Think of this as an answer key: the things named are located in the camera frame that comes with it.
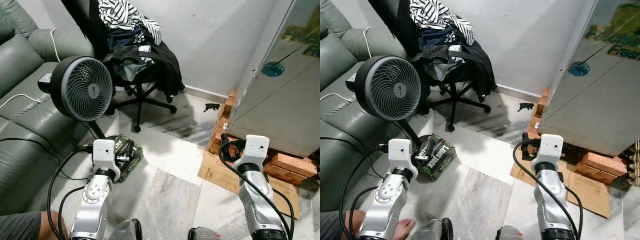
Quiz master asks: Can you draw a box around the green black package box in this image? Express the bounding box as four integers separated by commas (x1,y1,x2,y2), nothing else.
416,133,458,182
107,134,145,184

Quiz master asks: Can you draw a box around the black round floor fan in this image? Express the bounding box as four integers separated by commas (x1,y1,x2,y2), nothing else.
38,56,115,141
352,55,422,146

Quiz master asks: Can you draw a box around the silver left robot leg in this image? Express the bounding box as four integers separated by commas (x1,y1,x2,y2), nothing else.
107,218,144,240
412,217,454,240

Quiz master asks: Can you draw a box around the brown cardboard sheet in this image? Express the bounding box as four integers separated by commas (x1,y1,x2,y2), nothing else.
267,175,302,221
562,170,614,220

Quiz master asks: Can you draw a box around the green leather sofa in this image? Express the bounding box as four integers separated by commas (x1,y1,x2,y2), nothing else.
0,0,108,217
320,0,421,213

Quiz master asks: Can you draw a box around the dark clothes pile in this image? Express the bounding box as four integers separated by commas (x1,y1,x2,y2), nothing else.
419,25,498,98
102,26,186,98

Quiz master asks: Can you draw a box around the tan ribbed cardboard tray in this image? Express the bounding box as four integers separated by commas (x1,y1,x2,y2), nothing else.
627,140,640,187

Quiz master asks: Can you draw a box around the person in grey shorts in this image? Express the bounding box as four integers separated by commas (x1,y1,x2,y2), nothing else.
0,210,69,240
320,210,416,240

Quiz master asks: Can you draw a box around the black white striped shirt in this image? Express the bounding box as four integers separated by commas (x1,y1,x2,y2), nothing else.
409,0,475,46
97,0,162,47

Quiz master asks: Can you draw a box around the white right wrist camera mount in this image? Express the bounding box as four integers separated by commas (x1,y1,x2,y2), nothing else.
234,135,271,174
531,134,565,173

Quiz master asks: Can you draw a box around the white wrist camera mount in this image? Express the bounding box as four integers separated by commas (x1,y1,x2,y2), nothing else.
531,134,565,173
234,135,271,174
92,139,121,182
388,138,419,182

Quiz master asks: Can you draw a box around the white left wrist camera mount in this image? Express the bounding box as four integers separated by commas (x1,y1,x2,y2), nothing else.
92,139,121,182
388,138,419,182

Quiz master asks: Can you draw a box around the thin black cable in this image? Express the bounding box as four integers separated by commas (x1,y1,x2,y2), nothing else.
0,137,90,182

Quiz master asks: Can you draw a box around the thin white cable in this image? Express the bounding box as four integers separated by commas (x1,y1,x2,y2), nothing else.
0,27,62,109
320,27,374,104

